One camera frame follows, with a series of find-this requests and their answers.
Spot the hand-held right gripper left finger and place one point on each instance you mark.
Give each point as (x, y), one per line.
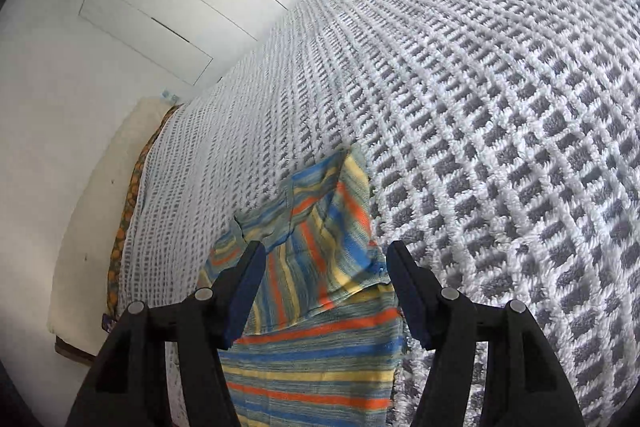
(244, 294)

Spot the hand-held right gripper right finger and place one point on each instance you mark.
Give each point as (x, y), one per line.
(412, 312)

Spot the striped knit sweater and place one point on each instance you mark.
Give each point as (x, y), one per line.
(310, 357)

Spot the orange floral bed sheet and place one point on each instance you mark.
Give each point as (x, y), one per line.
(131, 192)

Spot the cream headboard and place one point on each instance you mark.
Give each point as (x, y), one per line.
(95, 207)

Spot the grey white checked blanket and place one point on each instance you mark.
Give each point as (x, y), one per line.
(450, 107)

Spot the wooden bed frame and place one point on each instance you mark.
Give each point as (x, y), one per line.
(75, 349)

